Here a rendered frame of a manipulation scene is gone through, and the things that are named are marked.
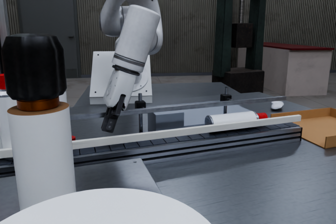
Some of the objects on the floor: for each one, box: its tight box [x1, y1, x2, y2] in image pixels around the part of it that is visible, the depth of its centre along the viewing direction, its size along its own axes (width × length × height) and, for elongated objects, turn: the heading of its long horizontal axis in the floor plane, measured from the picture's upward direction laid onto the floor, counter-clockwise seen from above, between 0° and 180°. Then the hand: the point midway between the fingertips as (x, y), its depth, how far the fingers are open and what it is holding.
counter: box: [237, 42, 335, 97], centre depth 645 cm, size 82×255×87 cm, turn 7°
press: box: [212, 0, 270, 94], centre depth 492 cm, size 74×91×281 cm
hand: (108, 124), depth 78 cm, fingers closed
